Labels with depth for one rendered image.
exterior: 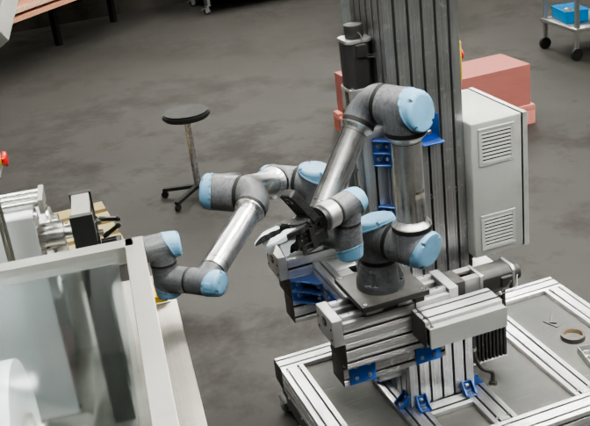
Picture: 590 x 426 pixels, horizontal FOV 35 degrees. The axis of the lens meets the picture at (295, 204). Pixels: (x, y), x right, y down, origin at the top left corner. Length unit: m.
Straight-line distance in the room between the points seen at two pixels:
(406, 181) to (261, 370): 1.66
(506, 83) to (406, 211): 3.87
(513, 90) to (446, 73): 3.60
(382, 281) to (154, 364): 1.72
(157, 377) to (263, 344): 3.11
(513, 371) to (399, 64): 1.31
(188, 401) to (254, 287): 2.42
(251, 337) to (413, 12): 1.98
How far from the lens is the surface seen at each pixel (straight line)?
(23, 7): 9.77
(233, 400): 3.92
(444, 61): 2.92
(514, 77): 6.50
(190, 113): 5.66
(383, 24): 2.80
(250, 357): 4.17
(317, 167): 3.24
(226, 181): 2.89
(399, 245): 2.71
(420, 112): 2.56
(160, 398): 1.11
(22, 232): 2.18
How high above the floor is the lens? 2.21
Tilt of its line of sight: 23 degrees down
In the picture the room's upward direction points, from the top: 7 degrees counter-clockwise
